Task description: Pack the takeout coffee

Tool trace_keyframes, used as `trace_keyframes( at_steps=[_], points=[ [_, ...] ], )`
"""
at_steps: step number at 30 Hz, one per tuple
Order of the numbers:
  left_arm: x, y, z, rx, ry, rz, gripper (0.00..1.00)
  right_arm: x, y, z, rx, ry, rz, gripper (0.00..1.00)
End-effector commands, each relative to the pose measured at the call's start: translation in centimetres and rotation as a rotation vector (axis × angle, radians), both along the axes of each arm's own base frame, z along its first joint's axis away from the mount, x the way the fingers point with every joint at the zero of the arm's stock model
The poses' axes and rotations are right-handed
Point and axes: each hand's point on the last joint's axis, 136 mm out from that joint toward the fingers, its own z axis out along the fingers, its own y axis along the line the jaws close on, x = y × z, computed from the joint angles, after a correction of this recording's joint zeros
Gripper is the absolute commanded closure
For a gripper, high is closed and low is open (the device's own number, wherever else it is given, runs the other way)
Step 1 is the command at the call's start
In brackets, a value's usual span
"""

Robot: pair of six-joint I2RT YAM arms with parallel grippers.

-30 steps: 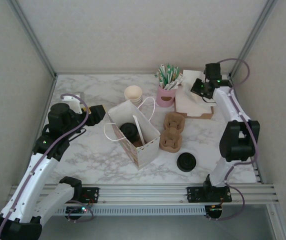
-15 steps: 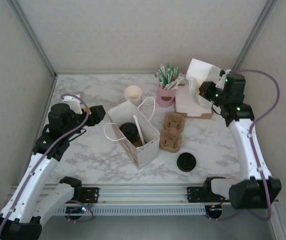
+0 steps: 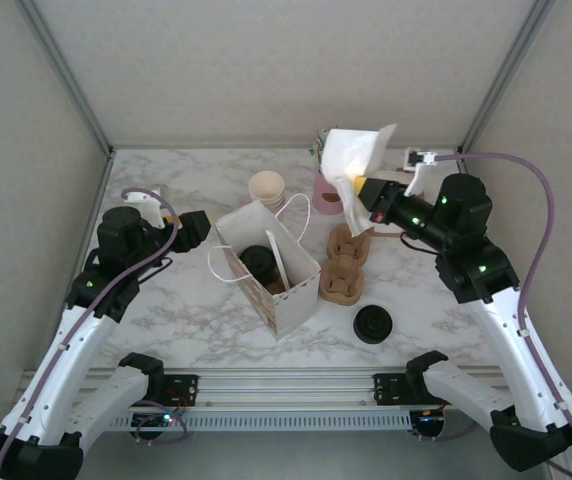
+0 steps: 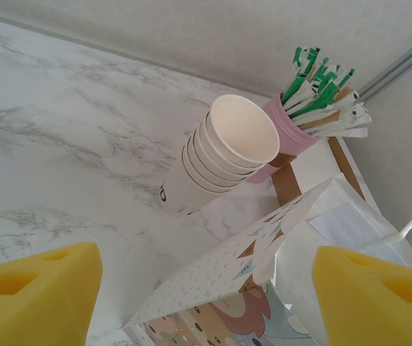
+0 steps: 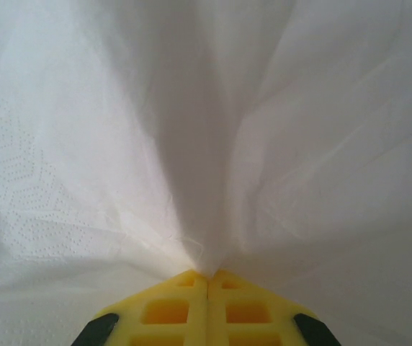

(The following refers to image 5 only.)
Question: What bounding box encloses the white paper napkin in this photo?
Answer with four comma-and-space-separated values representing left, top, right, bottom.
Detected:
0, 0, 412, 346

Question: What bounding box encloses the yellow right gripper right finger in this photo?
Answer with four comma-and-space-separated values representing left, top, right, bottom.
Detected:
208, 269, 336, 346

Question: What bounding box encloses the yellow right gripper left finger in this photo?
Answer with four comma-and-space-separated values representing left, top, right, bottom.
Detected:
78, 269, 210, 346

